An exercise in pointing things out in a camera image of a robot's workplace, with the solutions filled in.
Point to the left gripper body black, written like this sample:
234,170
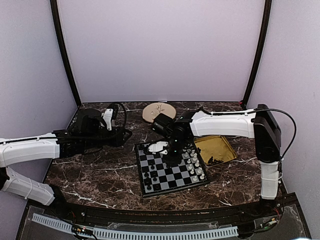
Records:
93,140

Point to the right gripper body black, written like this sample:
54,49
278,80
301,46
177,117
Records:
177,145

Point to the gold metal tray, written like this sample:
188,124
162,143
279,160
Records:
215,146

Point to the black white chess board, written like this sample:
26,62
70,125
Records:
169,177

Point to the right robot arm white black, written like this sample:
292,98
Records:
258,124

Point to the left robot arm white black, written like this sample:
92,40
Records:
19,150

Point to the white chess pieces row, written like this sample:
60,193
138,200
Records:
194,172

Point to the beige floral ceramic plate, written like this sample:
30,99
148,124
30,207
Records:
151,111

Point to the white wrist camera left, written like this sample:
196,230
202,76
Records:
109,116

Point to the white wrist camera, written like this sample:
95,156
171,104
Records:
109,116
159,147

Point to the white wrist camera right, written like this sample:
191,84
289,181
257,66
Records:
159,147

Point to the black front rail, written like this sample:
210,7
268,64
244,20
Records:
239,214

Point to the grey slotted cable duct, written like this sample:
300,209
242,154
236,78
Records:
119,231

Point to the left black frame post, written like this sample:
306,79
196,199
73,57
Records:
63,51

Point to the black frame post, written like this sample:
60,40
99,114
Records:
63,51
258,52

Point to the right black frame post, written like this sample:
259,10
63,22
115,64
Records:
258,52

